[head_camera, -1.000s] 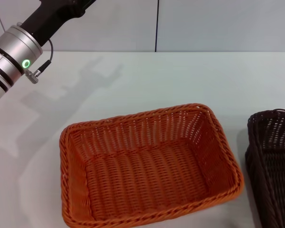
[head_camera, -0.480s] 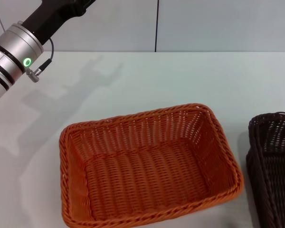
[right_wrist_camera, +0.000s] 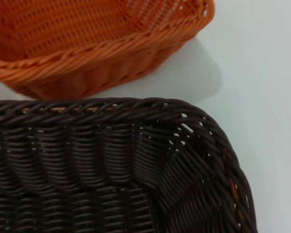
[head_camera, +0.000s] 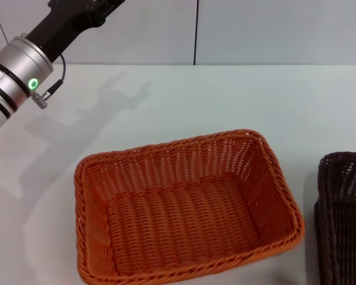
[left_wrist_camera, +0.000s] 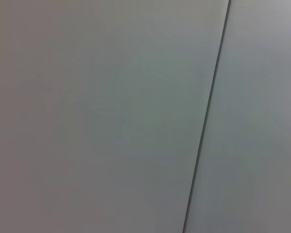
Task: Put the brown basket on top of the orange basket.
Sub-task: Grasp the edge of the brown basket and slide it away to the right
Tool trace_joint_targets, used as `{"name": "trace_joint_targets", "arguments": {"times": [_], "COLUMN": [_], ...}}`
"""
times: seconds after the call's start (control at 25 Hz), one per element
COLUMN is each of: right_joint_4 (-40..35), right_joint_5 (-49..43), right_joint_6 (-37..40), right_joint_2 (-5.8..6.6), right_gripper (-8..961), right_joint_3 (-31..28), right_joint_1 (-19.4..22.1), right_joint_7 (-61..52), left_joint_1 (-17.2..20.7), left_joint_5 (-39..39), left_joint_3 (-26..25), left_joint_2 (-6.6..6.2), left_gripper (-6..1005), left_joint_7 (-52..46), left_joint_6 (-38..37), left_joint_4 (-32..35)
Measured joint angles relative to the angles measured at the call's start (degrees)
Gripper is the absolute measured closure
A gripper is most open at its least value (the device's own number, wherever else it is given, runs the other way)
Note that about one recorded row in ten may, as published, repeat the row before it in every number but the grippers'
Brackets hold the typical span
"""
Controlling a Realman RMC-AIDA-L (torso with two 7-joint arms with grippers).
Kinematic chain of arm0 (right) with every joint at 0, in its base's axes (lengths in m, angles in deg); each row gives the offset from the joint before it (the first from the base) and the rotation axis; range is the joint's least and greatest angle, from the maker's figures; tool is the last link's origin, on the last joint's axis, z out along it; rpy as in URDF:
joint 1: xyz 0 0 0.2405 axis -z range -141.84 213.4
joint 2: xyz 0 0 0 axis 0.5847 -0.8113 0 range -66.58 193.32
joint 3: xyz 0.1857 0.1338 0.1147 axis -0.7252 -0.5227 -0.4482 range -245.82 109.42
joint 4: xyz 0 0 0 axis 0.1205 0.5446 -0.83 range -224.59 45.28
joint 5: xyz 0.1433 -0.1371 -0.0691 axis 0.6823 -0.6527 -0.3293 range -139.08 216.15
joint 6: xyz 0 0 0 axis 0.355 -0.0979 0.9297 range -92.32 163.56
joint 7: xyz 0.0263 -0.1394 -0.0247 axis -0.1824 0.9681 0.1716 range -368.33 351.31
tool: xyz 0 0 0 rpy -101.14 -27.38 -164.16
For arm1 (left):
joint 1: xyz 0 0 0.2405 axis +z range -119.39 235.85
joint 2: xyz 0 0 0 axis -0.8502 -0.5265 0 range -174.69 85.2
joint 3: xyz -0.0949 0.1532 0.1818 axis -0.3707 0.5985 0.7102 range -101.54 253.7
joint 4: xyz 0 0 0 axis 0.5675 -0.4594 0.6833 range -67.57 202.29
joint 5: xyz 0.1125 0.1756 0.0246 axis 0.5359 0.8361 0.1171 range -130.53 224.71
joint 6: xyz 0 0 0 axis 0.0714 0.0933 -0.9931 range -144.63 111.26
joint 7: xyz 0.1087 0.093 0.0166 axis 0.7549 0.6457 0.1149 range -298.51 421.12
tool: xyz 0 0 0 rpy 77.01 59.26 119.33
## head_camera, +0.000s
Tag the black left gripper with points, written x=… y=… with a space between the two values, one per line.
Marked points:
x=65 y=23

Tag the dark brown wicker basket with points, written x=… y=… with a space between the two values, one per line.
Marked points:
x=350 y=222

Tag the orange wicker basket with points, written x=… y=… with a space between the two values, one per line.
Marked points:
x=181 y=222

